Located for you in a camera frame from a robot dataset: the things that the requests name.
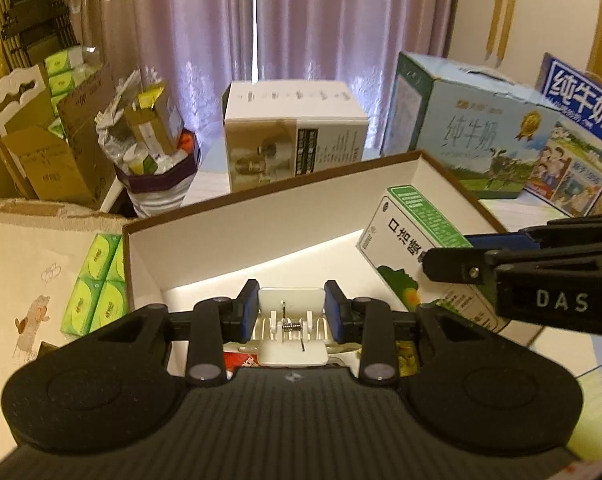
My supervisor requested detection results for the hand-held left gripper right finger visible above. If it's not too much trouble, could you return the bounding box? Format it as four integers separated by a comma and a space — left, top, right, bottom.
323, 280, 488, 387

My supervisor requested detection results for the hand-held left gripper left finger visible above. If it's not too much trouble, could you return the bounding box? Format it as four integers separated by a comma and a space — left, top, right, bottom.
96, 279, 260, 387

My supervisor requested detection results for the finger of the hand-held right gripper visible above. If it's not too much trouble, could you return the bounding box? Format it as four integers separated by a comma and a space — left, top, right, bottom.
423, 247, 502, 287
462, 212, 602, 257

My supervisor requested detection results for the white hair claw clip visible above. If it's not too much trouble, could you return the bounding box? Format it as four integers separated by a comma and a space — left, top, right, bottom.
251, 287, 334, 367

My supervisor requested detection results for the red snack packet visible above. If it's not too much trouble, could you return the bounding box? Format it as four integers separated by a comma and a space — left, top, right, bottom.
223, 350, 262, 373

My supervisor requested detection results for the green medicine box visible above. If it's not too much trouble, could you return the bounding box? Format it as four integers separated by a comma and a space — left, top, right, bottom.
356, 185, 542, 336

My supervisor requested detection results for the brown cardboard box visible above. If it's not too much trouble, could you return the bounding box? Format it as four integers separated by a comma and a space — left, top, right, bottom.
122, 150, 544, 376

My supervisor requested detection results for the yellow snack packet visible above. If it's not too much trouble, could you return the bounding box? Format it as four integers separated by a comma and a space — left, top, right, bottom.
395, 340, 423, 378

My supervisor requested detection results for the dark blue milk carton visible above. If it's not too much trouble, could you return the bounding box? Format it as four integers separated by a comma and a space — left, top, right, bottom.
523, 52, 602, 218

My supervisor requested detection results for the light blue milk carton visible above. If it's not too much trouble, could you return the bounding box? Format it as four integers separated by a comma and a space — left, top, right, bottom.
380, 51, 559, 200

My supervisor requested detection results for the green tissue bundle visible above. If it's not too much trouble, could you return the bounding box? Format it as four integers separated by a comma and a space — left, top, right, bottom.
61, 232, 128, 337

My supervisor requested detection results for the trash bin with bag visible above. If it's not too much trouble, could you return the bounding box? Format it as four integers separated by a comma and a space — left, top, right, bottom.
95, 67, 202, 218

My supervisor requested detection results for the white and brown carton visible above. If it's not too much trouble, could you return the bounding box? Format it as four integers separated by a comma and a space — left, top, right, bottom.
223, 80, 371, 193

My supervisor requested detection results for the wooden slat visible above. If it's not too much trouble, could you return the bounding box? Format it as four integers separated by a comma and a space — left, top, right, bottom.
486, 0, 516, 66

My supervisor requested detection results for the open brown shipping carton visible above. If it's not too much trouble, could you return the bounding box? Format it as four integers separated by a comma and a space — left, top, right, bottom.
4, 62, 127, 208

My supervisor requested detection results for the purple curtain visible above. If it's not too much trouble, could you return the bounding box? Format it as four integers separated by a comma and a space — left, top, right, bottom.
56, 0, 462, 161

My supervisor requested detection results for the stack of green tissue packs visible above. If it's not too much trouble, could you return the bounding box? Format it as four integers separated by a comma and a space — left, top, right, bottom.
44, 46, 87, 141

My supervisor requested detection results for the white carved chair back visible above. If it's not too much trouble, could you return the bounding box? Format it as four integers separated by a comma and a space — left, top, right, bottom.
0, 66, 52, 201

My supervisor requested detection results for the black folding rack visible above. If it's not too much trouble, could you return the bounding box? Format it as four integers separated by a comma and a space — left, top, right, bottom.
0, 0, 79, 68

